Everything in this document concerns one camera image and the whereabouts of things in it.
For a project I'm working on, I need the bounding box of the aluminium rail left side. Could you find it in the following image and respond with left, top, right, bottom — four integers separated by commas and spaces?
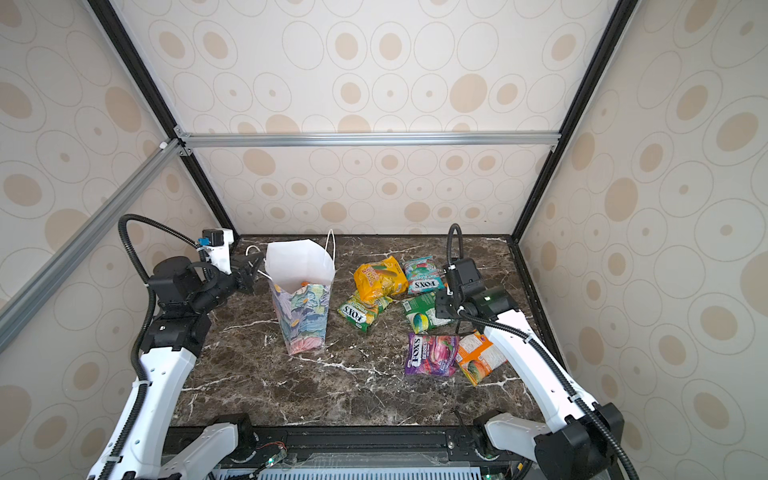
1, 139, 181, 350

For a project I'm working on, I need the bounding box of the black frame post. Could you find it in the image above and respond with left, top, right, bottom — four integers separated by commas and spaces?
86, 0, 236, 232
511, 0, 639, 245

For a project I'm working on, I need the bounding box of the teal Fox's candy bag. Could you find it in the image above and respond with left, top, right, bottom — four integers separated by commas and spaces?
403, 256, 444, 295

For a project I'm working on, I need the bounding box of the green Fox's candy bag small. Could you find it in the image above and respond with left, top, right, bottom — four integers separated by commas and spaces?
337, 292, 393, 333

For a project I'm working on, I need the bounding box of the black frame post right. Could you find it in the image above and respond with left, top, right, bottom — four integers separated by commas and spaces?
511, 0, 639, 245

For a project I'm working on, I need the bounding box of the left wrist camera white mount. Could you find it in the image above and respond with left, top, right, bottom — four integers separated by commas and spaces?
197, 228, 234, 274

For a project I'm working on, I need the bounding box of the purple Fox's candy bag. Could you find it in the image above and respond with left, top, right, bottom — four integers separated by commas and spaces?
404, 333, 459, 377

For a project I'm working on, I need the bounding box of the horizontal aluminium rail back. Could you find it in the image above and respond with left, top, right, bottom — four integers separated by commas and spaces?
180, 131, 561, 148

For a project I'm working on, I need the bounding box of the floral white paper bag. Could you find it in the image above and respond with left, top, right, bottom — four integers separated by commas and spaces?
259, 231, 336, 355

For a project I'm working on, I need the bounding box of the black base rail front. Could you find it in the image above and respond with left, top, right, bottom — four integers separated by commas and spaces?
190, 425, 533, 479

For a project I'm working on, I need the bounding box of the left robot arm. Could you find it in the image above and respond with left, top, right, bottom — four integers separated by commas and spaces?
88, 214, 265, 479

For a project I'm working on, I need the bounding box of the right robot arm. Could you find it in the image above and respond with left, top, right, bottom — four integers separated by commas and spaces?
436, 224, 639, 479

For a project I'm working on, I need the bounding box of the black frame post left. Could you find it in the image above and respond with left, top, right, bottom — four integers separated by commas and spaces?
86, 0, 236, 232

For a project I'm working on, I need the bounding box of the green snack bag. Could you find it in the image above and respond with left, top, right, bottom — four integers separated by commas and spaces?
401, 292, 452, 334

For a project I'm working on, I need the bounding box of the yellow snack bag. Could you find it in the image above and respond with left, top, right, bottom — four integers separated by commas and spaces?
353, 256, 408, 304

